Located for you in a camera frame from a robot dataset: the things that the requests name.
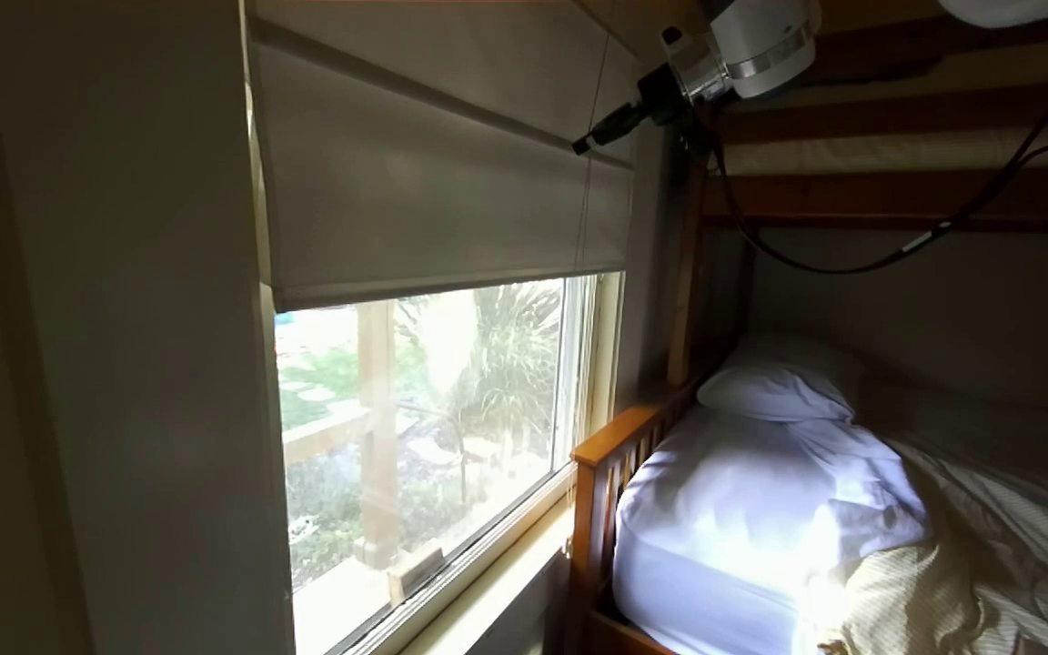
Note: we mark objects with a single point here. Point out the white sheeted mattress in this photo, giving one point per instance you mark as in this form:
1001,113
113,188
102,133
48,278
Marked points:
745,520

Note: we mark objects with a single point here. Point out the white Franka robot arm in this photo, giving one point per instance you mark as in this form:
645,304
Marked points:
766,41

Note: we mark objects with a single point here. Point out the white pillow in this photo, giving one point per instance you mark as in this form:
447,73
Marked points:
779,388

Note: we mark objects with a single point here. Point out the window sash latch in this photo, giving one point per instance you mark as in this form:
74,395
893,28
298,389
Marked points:
416,568

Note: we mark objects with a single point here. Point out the wooden bunk bed frame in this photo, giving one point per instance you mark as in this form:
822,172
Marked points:
912,200

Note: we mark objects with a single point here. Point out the beige roman shade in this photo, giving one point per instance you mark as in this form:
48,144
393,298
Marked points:
427,183

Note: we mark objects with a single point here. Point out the wooden bed headboard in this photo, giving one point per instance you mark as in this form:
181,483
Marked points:
601,484

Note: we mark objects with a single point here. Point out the white framed window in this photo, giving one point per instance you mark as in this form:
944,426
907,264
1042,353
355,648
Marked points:
427,422

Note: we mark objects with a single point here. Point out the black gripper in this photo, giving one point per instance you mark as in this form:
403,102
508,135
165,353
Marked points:
673,95

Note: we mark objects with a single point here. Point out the cream blanket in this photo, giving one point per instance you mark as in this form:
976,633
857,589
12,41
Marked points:
971,568

